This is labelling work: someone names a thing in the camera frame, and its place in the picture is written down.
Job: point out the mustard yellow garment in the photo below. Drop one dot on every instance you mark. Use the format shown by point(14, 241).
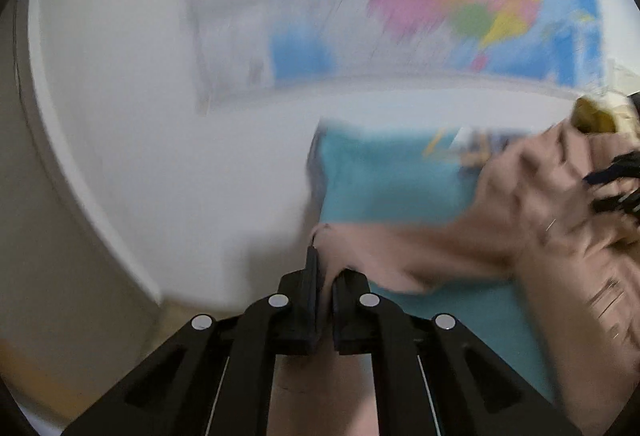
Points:
point(589, 118)

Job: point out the teal patterned bed sheet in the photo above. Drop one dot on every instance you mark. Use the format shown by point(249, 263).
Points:
point(428, 178)

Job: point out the grey wooden door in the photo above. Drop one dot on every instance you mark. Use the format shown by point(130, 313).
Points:
point(72, 321)

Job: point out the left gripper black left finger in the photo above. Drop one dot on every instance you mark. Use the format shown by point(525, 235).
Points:
point(213, 377)

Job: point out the pink zip jacket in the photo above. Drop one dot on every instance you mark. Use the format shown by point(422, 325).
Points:
point(531, 222)

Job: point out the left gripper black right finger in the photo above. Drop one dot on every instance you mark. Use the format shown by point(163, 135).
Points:
point(435, 377)

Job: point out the colourful wall map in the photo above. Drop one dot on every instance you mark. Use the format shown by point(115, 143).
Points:
point(258, 47)

